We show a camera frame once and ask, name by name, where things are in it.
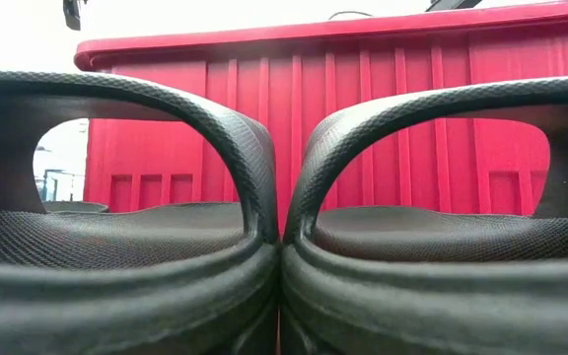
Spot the red ribbed plastic bin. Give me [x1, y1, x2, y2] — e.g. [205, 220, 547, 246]
[73, 0, 568, 237]

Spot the dark framed stand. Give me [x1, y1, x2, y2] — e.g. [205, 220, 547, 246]
[40, 169, 77, 203]

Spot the thin black cable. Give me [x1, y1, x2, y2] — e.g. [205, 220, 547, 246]
[327, 10, 375, 22]

